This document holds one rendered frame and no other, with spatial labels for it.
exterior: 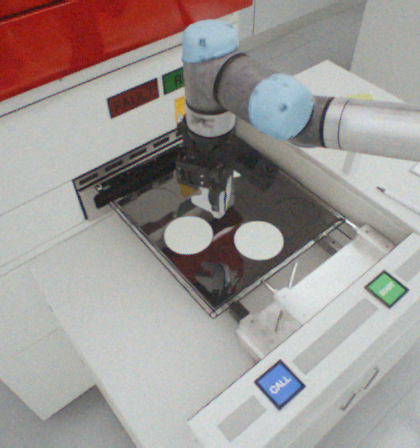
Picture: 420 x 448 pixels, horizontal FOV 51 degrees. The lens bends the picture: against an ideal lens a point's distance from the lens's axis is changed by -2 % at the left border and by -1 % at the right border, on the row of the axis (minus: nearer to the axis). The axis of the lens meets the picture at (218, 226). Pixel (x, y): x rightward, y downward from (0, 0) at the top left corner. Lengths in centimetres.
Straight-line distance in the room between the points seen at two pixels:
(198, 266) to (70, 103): 39
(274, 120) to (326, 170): 47
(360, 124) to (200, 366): 51
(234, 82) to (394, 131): 21
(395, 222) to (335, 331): 29
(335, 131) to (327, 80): 64
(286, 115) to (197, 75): 14
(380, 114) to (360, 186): 36
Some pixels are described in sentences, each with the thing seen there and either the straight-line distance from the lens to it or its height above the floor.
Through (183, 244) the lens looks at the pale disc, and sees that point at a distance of 90.
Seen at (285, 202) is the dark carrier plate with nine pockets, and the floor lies 90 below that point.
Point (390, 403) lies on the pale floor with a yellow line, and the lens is 181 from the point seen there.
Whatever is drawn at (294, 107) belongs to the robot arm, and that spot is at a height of 131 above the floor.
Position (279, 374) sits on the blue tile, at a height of 96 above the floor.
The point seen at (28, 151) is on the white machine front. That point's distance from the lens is 89.
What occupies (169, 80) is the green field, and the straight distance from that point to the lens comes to 97.
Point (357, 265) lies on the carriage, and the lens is 94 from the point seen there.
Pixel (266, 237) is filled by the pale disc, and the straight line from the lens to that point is 92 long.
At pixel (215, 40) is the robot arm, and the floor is 134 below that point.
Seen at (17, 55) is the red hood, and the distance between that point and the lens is 75.
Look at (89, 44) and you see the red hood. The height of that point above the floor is 126.
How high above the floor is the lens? 162
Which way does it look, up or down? 50 degrees down
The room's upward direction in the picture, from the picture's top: straight up
